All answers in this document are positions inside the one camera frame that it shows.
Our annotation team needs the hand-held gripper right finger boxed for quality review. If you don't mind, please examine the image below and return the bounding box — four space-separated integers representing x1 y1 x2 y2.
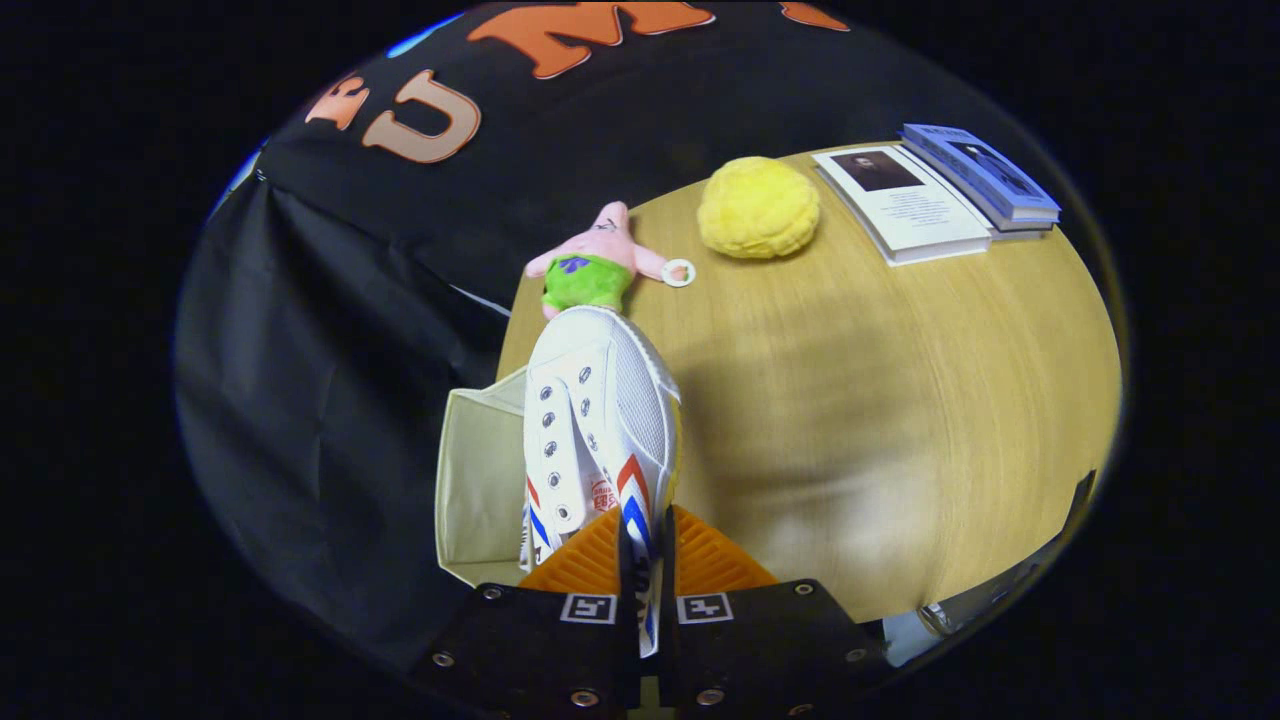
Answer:
660 505 891 720

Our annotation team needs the blue book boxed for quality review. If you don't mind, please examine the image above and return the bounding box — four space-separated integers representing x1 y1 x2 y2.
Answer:
900 123 1062 241

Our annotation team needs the pink star plush toy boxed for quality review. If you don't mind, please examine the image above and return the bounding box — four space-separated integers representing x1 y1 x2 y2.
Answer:
525 201 696 321

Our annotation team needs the brown fabric storage box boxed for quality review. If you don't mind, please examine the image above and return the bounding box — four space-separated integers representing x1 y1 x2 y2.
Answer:
435 365 531 589

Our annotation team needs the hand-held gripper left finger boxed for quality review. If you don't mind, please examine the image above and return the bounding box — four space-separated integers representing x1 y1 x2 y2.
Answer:
410 505 641 720

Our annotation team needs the white book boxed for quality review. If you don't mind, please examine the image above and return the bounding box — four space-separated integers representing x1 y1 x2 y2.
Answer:
812 145 994 267

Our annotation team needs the white canvas shoe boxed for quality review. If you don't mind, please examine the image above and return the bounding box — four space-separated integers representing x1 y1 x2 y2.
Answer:
518 305 684 659

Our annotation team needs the yellow plush toy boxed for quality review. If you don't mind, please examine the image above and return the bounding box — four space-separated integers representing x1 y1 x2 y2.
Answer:
696 156 823 261

